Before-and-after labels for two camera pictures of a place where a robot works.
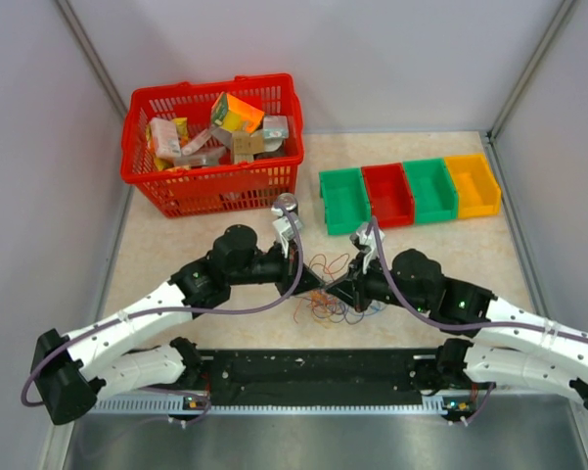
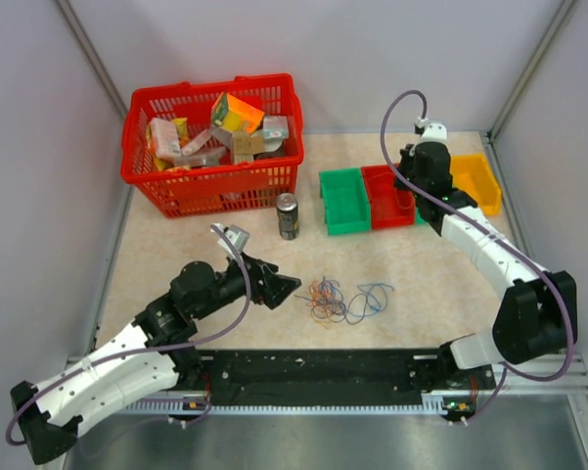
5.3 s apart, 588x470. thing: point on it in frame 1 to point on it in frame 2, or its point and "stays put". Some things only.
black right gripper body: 372,285 to 406,164
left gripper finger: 308,281 to 279,288
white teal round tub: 275,129 stays put
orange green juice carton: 233,114 stays put
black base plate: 316,377 stays put
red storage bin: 390,196 stays put
